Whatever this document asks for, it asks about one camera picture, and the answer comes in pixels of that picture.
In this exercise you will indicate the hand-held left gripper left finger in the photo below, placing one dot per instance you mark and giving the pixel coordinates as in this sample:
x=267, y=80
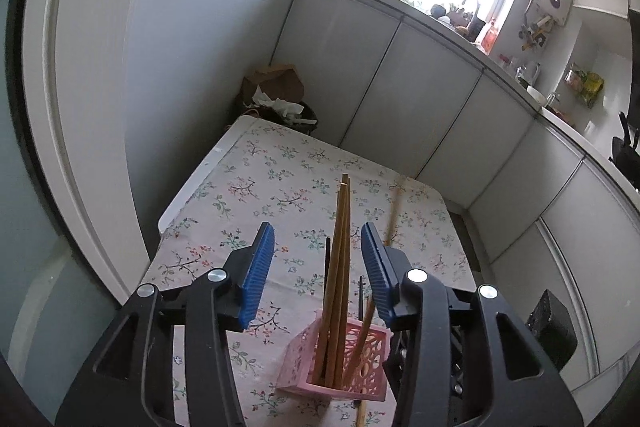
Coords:
x=255, y=277

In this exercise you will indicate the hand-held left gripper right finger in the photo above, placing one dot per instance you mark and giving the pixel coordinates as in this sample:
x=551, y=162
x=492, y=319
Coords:
x=380, y=277

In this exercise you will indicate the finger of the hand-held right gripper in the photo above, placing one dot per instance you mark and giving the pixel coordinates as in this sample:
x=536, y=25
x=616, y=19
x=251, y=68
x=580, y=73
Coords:
x=460, y=372
x=394, y=372

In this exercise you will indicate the single bamboo chopstick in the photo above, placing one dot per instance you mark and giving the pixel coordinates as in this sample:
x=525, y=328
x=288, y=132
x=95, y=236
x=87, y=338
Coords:
x=366, y=322

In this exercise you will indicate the bundle of bamboo chopsticks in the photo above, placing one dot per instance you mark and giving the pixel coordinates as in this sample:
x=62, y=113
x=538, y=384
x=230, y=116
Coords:
x=342, y=232

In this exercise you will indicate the pink perforated utensil holder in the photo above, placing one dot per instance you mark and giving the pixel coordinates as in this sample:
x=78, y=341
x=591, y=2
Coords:
x=300, y=372

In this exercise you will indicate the floral tablecloth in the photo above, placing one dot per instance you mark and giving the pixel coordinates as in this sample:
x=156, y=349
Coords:
x=280, y=187

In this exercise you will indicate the black trash bin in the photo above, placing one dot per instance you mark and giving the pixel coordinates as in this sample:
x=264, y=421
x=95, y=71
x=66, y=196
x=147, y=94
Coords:
x=307, y=113

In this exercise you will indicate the white kitchen cabinets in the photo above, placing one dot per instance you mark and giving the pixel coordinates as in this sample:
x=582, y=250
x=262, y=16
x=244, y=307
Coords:
x=435, y=97

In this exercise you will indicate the black wok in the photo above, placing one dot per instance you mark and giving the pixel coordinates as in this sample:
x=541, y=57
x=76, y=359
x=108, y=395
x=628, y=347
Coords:
x=625, y=152

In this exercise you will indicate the brown cardboard box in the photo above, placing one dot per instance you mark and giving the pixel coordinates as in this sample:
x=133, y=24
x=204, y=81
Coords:
x=280, y=79

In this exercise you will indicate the white bowl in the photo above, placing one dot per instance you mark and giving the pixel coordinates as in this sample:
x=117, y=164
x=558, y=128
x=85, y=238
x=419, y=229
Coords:
x=537, y=96

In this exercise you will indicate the yellow green packet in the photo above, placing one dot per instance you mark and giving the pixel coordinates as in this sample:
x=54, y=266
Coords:
x=590, y=84

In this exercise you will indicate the frosted glass door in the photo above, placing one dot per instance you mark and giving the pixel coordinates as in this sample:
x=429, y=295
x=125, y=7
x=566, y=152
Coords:
x=65, y=107

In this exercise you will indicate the red bottle on counter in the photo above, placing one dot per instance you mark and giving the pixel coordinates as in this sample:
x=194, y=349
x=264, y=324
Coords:
x=490, y=37

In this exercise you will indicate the hanging kitchen tools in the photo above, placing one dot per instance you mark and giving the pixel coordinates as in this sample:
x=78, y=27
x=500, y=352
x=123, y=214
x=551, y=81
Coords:
x=535, y=32

